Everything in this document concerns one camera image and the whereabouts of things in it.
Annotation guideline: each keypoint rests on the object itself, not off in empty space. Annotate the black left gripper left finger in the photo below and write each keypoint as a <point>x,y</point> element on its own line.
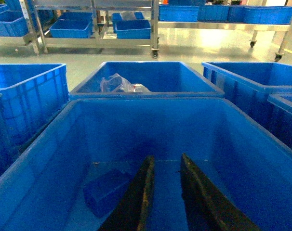
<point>133,211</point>

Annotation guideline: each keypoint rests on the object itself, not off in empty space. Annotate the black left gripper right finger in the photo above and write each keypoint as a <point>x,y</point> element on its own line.
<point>207,208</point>

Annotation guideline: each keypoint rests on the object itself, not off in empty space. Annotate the blue block part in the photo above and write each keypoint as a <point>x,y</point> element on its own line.
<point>103,193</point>

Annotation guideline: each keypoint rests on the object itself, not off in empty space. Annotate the blue target bin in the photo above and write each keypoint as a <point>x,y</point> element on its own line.
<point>43,189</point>

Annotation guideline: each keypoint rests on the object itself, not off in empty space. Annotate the blue bin with plastic bag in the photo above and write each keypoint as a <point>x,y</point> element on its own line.
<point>163,79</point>

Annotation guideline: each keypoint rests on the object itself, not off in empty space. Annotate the steel shelf cart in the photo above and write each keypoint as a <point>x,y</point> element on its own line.
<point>245,18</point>

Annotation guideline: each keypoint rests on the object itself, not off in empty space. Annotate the clear plastic bag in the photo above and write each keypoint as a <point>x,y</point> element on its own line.
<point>116,83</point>

